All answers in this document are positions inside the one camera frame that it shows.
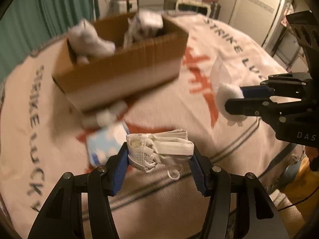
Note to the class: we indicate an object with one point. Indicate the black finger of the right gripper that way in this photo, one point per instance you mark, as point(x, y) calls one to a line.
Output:
point(237, 108)
point(291, 85)

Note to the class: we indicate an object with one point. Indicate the white sliding wardrobe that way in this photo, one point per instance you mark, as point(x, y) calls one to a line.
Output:
point(256, 18)

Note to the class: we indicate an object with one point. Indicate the brown cardboard box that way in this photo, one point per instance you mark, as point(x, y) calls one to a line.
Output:
point(144, 65)

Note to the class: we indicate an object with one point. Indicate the cream strike lucky blanket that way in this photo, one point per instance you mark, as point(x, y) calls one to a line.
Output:
point(42, 137)

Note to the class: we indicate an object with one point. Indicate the floral printed fabric bundle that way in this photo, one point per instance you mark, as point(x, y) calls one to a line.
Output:
point(144, 24)

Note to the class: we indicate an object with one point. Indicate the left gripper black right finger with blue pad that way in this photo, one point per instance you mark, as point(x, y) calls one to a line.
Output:
point(255, 215)

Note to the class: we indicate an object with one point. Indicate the green curtain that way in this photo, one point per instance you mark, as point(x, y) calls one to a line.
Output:
point(29, 24)

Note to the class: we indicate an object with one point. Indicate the stack of white face masks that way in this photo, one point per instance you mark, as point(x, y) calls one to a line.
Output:
point(171, 149)

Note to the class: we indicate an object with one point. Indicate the blue floral tissue pack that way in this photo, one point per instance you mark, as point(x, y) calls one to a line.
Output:
point(106, 142)

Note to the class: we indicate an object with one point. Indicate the white storage drawers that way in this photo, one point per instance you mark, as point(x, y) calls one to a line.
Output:
point(123, 6)

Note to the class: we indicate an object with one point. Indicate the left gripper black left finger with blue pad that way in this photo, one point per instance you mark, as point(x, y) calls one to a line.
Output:
point(61, 216)

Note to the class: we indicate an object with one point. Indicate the grey cloth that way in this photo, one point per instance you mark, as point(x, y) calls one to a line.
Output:
point(86, 43)

